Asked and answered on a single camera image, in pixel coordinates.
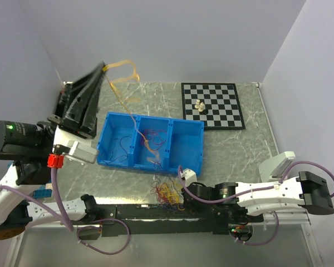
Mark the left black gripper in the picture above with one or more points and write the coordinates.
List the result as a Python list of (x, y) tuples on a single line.
[(77, 107)]

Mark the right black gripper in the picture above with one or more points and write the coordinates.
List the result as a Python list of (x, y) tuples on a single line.
[(189, 205)]

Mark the blue three-compartment plastic bin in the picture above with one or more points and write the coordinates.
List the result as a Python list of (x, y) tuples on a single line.
[(151, 144)]

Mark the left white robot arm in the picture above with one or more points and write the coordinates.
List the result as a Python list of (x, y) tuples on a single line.
[(29, 194)]

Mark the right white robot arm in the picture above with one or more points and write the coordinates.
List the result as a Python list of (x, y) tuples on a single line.
[(305, 191)]

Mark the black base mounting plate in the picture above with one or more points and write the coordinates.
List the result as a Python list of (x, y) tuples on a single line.
[(154, 219)]

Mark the white stand device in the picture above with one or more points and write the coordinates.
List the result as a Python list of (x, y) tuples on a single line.
[(272, 169)]

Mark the white chess piece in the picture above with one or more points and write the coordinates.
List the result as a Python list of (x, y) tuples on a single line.
[(201, 107), (197, 104)]

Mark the blue toy brick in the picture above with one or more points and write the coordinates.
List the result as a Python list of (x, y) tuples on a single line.
[(44, 191)]

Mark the black and white chessboard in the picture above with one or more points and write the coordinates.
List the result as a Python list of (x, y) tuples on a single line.
[(220, 99)]

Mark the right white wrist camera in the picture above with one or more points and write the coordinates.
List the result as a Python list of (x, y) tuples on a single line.
[(188, 176)]

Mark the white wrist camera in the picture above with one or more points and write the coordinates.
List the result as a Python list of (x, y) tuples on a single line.
[(188, 176), (74, 151)]

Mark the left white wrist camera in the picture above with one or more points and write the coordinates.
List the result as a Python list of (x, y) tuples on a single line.
[(74, 151)]

